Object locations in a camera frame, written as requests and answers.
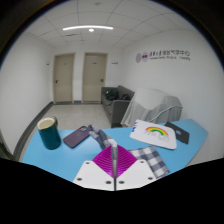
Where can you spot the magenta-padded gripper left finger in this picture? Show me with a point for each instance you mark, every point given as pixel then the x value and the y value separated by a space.
pixel 100 166

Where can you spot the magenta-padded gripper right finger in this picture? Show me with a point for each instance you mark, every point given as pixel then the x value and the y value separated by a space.
pixel 128 166

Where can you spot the grey white checked towel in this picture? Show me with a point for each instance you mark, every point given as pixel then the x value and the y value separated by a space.
pixel 153 160

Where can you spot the purple smartphone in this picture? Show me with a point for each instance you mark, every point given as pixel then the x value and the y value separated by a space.
pixel 76 137

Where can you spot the white rainbow print pad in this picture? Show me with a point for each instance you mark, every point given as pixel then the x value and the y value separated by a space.
pixel 151 135

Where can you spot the grey sofa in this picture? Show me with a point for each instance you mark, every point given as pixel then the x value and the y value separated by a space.
pixel 116 110

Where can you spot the dark teal mug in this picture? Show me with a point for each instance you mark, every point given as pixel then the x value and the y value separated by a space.
pixel 50 137

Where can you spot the black flat notebook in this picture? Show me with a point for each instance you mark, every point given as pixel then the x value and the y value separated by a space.
pixel 179 132

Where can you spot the white sheet covered furniture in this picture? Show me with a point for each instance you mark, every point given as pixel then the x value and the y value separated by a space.
pixel 150 105

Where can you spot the black bag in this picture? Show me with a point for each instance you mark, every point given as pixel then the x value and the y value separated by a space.
pixel 112 95

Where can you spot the beige door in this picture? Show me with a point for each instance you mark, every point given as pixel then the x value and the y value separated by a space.
pixel 63 78
pixel 94 77

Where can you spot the small round ceiling lamp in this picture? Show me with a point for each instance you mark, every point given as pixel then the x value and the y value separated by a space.
pixel 91 30

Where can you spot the long ceiling light strip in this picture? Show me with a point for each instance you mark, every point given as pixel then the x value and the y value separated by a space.
pixel 87 27

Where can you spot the wall lettering sign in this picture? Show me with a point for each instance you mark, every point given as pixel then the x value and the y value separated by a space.
pixel 163 55

